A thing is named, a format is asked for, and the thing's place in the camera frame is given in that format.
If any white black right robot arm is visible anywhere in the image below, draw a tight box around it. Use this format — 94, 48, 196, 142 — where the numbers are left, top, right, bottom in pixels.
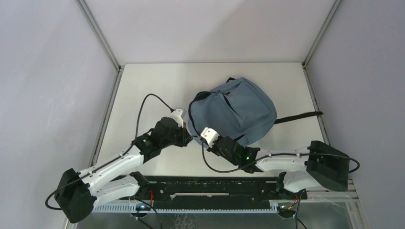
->
202, 134, 353, 198

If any aluminium frame post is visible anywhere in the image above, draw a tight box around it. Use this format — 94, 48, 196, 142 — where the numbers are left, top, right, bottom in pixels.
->
302, 0, 343, 68
75, 0, 121, 72

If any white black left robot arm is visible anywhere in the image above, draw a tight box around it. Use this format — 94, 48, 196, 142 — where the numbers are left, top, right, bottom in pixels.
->
52, 113, 192, 223

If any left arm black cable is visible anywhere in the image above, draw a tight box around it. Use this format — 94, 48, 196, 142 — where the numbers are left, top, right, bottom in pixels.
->
44, 93, 175, 211

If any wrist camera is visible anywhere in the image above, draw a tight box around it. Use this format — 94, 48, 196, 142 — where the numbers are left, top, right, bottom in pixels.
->
168, 109, 186, 128
200, 127, 220, 147

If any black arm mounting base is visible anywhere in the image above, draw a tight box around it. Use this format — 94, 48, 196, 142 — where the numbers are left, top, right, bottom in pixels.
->
135, 176, 307, 209

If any right aluminium frame post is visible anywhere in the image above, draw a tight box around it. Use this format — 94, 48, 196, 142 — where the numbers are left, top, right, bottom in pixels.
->
302, 0, 343, 68

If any white slotted cable duct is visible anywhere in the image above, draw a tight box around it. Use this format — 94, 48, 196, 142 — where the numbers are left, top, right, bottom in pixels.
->
92, 202, 278, 214

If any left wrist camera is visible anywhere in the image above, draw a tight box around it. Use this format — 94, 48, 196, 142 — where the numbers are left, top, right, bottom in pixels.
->
168, 109, 186, 128

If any blue student backpack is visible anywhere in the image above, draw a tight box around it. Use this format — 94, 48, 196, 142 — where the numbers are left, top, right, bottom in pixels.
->
187, 77, 323, 146

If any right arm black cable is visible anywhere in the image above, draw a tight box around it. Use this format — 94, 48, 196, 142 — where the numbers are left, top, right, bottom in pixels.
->
201, 142, 361, 175

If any left aluminium frame post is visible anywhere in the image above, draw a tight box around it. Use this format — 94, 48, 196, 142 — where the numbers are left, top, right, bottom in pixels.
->
75, 0, 121, 72

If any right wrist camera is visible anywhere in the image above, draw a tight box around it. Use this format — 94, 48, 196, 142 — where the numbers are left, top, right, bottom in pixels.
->
200, 127, 220, 147

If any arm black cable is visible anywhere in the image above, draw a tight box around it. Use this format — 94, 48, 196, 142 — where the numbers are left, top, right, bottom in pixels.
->
201, 142, 361, 175
44, 93, 175, 211

